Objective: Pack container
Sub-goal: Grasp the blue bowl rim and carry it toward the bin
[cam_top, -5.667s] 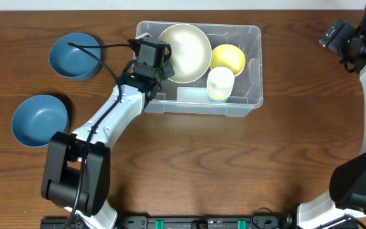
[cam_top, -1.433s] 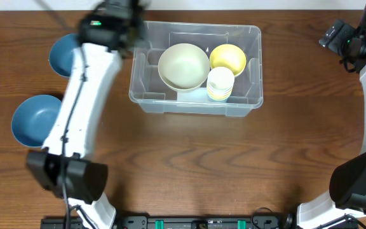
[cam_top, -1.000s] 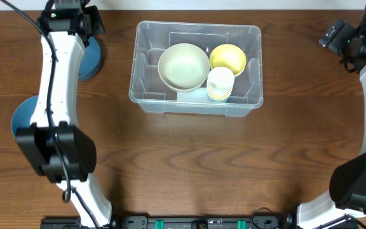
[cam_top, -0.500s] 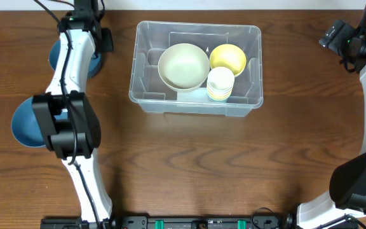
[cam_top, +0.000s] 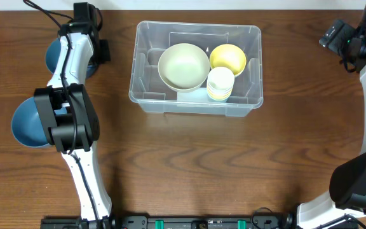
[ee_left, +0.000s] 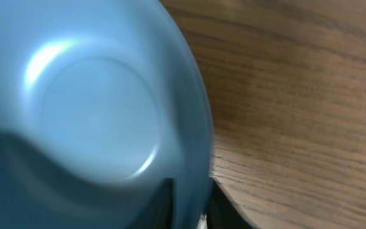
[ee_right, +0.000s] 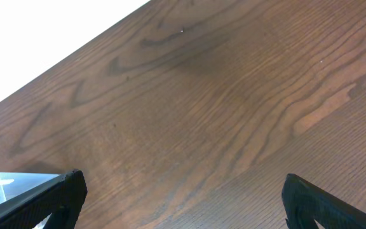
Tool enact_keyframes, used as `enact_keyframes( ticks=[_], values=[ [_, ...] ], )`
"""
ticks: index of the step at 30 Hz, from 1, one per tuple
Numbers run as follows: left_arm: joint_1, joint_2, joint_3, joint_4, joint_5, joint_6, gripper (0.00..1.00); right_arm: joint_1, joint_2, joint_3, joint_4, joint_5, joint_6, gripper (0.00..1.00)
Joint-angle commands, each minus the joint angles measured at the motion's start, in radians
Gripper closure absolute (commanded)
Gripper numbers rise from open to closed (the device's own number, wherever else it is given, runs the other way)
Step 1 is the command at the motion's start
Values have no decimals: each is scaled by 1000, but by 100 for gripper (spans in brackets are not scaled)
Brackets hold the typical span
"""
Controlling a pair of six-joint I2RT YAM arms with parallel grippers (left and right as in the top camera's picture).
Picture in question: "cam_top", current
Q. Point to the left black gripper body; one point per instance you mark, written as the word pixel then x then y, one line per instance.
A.
pixel 103 51

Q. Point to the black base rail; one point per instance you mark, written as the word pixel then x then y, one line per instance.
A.
pixel 260 220

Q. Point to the cream large bowl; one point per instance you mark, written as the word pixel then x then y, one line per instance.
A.
pixel 183 67

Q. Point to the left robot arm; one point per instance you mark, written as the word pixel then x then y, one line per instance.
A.
pixel 67 115

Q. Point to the light blue cup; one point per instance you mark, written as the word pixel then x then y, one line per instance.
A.
pixel 224 100

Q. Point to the yellow small bowl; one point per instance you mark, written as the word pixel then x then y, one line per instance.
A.
pixel 229 56

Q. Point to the yellow cup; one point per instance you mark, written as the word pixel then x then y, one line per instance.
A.
pixel 216 95

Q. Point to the dark blue bowl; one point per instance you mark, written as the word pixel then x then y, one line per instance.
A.
pixel 31 122
pixel 52 56

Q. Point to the cream cup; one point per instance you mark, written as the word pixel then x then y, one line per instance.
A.
pixel 220 78

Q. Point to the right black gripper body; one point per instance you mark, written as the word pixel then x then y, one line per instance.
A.
pixel 334 36

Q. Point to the clear plastic storage container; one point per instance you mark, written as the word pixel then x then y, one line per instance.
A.
pixel 149 91

